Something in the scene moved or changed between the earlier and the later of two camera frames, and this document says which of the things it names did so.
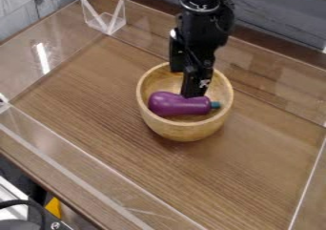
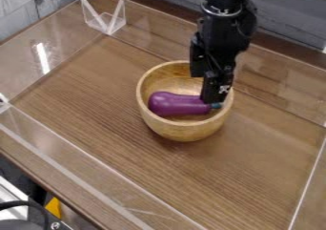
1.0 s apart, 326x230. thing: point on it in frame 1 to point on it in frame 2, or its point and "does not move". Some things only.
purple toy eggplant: (172, 104) does not move
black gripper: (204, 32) to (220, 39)
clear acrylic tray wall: (77, 178) does not move
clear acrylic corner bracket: (104, 22) does not move
